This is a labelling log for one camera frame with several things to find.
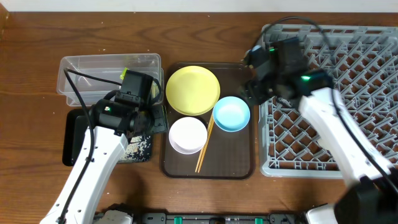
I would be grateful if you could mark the yellow plate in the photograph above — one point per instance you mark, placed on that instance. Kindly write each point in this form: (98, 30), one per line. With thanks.
(192, 90)

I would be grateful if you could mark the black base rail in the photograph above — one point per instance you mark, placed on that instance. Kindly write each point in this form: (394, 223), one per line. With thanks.
(162, 216)

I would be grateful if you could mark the wooden chopstick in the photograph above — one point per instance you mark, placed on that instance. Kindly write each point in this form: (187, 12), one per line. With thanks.
(206, 149)
(203, 149)

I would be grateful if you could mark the spilled rice pile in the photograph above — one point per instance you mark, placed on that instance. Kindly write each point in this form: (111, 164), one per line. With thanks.
(138, 150)

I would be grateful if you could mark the clear plastic waste bin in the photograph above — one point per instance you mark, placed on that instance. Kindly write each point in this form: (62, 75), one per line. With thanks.
(107, 67)

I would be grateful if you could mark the grey dishwasher rack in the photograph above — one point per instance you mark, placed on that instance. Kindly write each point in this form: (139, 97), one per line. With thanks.
(363, 62)

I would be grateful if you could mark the black waste tray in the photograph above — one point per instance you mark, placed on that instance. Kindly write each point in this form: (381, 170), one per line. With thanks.
(76, 125)

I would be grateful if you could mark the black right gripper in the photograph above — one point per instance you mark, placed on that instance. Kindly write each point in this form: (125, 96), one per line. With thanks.
(255, 93)

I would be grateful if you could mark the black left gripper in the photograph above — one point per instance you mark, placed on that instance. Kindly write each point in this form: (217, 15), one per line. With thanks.
(163, 122)

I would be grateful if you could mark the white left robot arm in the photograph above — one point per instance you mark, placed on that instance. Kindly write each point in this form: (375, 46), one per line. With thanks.
(105, 142)

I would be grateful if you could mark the yellow-labelled plastic wrapper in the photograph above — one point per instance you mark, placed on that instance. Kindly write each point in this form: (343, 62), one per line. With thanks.
(123, 73)

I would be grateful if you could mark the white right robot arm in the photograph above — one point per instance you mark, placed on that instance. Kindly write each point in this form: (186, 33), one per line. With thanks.
(371, 179)

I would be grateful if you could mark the white rice bowl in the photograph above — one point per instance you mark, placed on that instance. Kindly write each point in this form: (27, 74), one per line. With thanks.
(188, 135)

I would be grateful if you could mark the blue bowl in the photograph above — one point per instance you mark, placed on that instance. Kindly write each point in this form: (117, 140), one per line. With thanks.
(231, 114)

